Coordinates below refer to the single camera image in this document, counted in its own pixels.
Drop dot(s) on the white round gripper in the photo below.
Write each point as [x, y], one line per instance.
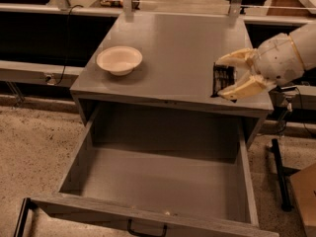
[278, 60]

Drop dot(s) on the black rxbar chocolate wrapper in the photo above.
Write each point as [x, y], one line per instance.
[223, 76]

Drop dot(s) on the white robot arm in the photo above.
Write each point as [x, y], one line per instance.
[303, 38]

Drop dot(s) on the grey wooden cabinet counter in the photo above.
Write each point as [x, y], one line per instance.
[178, 51]

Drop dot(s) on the open grey wooden drawer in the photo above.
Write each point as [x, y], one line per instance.
[186, 169]

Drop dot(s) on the brown cardboard box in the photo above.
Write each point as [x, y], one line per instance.
[304, 188]

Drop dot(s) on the white ceramic bowl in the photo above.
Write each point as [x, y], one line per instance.
[119, 60]

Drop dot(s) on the black metal stand leg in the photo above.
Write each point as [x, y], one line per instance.
[285, 198]

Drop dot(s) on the black drawer handle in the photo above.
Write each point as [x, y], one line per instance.
[137, 229]

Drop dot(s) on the grey metal rail shelf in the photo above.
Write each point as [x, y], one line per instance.
[37, 73]

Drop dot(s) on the black metal frame lower left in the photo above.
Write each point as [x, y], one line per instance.
[27, 205]

